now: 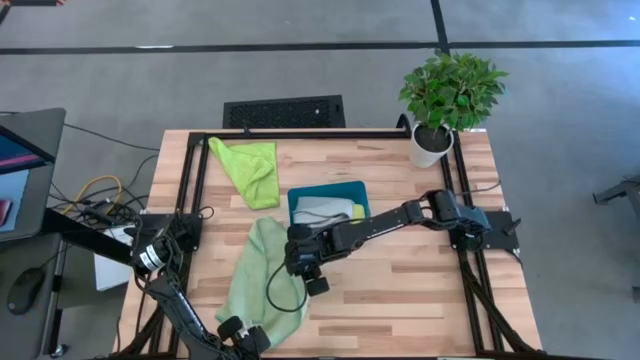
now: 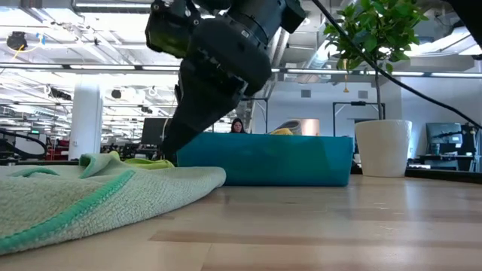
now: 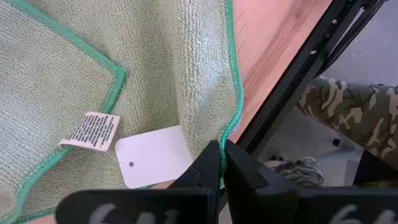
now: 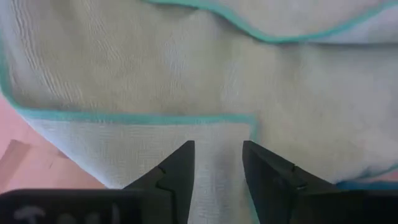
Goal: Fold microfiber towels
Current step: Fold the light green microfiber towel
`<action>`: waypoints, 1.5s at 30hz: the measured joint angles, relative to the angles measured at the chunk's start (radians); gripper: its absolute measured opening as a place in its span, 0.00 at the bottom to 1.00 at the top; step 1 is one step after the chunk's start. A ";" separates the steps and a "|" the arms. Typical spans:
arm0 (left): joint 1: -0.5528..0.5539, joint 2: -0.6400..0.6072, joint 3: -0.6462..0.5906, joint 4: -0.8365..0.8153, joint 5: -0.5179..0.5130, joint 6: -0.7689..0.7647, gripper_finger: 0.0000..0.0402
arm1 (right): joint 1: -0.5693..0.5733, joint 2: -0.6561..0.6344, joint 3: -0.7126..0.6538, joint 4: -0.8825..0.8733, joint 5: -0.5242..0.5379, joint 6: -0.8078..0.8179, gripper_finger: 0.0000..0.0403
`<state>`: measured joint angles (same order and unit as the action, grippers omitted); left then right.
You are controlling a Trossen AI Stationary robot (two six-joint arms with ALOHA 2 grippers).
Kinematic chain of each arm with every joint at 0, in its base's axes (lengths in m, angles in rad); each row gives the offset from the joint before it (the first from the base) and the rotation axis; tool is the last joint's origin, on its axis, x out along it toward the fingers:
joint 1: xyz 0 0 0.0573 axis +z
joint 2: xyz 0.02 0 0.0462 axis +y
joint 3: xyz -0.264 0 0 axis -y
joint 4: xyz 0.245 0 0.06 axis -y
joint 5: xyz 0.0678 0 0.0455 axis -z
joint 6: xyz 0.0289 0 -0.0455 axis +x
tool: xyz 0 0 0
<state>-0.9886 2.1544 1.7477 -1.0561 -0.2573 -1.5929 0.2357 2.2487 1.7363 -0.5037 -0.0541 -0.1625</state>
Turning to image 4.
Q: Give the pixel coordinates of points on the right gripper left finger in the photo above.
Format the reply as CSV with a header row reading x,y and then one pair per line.
x,y
155,205

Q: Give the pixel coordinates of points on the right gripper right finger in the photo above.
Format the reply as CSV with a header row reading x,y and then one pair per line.
x,y
295,202

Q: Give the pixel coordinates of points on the pale green teal-edged towel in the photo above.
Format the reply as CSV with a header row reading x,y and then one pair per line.
x,y
199,77

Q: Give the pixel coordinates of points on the teal plastic bin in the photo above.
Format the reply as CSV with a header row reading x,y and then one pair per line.
x,y
367,185

